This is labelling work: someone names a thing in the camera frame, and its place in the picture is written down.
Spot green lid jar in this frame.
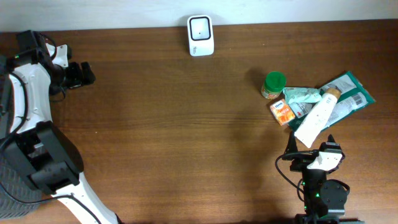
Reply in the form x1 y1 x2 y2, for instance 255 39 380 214
261 71 286 100

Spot orange tissue pack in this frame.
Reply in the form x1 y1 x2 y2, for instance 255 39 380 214
270 99 295 126

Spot white tube with cork cap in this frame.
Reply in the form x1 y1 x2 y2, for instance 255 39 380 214
294 88 341 148

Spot grey plastic basket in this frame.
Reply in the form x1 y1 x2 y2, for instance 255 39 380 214
1 156 42 220

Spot green glove package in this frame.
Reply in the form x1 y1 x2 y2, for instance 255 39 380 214
288 72 376 131

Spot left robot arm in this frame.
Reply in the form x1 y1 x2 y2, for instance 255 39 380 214
1 30 120 223

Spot white barcode scanner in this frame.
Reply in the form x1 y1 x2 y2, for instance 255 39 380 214
187 15 215 57

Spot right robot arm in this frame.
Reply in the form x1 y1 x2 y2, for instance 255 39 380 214
275 132 363 223

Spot mint wet wipes pack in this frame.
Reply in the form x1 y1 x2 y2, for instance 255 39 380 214
282 87 322 105

